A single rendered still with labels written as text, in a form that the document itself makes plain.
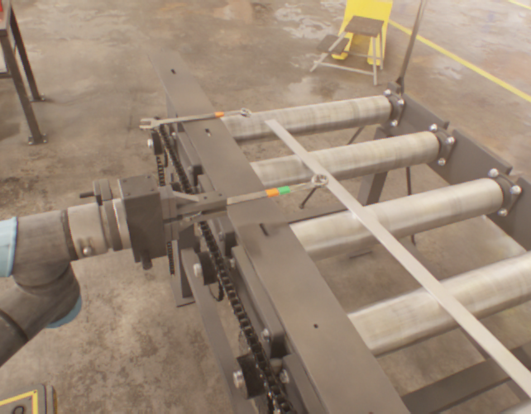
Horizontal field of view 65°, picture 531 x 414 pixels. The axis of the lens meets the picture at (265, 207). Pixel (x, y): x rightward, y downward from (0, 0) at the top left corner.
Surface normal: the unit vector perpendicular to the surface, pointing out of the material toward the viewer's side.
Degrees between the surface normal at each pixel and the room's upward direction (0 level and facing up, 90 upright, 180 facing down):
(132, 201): 90
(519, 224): 90
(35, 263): 90
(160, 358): 0
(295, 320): 0
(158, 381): 0
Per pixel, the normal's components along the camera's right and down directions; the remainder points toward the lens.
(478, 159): -0.92, 0.20
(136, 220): 0.38, 0.63
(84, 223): 0.25, -0.32
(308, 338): 0.07, -0.75
